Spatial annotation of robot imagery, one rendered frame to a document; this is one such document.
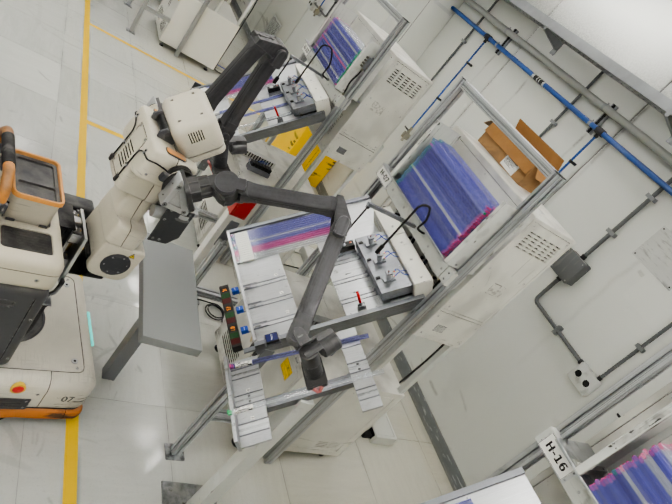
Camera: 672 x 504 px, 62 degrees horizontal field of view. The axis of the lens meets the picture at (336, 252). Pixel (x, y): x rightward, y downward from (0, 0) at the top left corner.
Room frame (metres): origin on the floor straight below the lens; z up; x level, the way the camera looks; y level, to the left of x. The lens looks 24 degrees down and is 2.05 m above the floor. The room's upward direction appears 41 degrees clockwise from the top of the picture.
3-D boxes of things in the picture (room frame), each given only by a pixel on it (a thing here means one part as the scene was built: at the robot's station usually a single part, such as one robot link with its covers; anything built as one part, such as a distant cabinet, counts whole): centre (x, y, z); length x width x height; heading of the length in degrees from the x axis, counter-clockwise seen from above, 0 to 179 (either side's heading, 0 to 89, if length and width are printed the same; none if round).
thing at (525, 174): (2.62, -0.36, 1.82); 0.68 x 0.30 x 0.20; 41
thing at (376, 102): (3.57, 0.68, 0.95); 1.35 x 0.82 x 1.90; 131
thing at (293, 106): (3.42, 0.82, 0.66); 1.01 x 0.73 x 1.31; 131
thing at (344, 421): (2.46, -0.26, 0.31); 0.70 x 0.65 x 0.62; 41
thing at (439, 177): (2.34, -0.20, 1.52); 0.51 x 0.13 x 0.27; 41
